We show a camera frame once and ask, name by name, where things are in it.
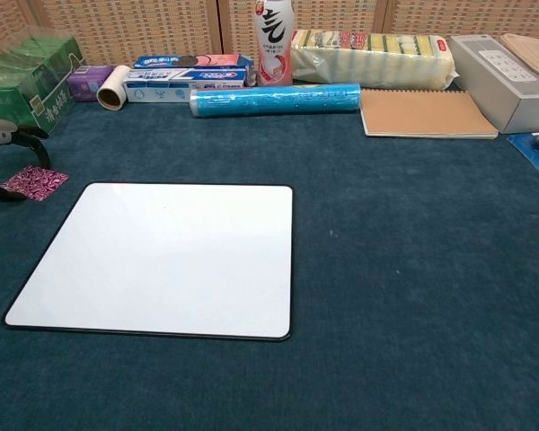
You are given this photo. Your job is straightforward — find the magenta patterned paper square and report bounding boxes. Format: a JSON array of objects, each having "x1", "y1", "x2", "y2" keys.
[{"x1": 0, "y1": 164, "x2": 69, "y2": 203}]

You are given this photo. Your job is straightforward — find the white square board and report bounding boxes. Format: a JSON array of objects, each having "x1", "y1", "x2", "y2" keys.
[{"x1": 2, "y1": 181, "x2": 295, "y2": 341}]

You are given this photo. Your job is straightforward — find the green tea box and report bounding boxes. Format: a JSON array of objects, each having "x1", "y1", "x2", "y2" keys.
[{"x1": 0, "y1": 36, "x2": 87, "y2": 138}]

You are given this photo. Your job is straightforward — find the small purple box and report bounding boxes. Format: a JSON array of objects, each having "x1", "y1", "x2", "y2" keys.
[{"x1": 66, "y1": 64, "x2": 116, "y2": 103}]

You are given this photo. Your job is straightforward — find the white paper roll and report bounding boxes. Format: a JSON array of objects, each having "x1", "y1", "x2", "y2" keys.
[{"x1": 96, "y1": 65, "x2": 132, "y2": 111}]

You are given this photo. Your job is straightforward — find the white blue toothpaste box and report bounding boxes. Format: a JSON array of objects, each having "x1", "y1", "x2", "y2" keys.
[{"x1": 123, "y1": 66, "x2": 249, "y2": 104}]

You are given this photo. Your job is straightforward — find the woven rattan folding screen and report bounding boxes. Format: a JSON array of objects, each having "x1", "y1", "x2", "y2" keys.
[{"x1": 0, "y1": 0, "x2": 539, "y2": 68}]

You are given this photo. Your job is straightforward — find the blue plastic wrap roll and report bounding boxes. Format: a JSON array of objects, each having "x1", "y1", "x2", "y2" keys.
[{"x1": 189, "y1": 82, "x2": 363, "y2": 119}]

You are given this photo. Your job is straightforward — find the pink white drink bottle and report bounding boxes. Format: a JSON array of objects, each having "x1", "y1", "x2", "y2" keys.
[{"x1": 254, "y1": 0, "x2": 295, "y2": 88}]

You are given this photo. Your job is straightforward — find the yellow sponge pack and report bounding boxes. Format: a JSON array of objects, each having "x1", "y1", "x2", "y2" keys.
[{"x1": 290, "y1": 29, "x2": 459, "y2": 91}]

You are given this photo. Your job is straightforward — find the brown spiral notebook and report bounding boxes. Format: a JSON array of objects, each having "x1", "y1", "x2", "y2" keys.
[{"x1": 358, "y1": 87, "x2": 500, "y2": 140}]

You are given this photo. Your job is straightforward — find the teal table cloth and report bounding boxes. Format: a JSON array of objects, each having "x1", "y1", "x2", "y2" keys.
[{"x1": 0, "y1": 84, "x2": 539, "y2": 431}]

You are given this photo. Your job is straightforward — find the grey rectangular box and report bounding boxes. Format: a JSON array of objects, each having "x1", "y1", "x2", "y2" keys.
[{"x1": 448, "y1": 33, "x2": 539, "y2": 135}]

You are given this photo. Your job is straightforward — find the blue blister package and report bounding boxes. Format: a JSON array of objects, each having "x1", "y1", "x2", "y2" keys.
[{"x1": 506, "y1": 132, "x2": 539, "y2": 185}]

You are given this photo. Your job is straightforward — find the beige oval lid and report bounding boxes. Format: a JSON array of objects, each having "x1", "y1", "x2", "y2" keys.
[{"x1": 498, "y1": 32, "x2": 539, "y2": 77}]

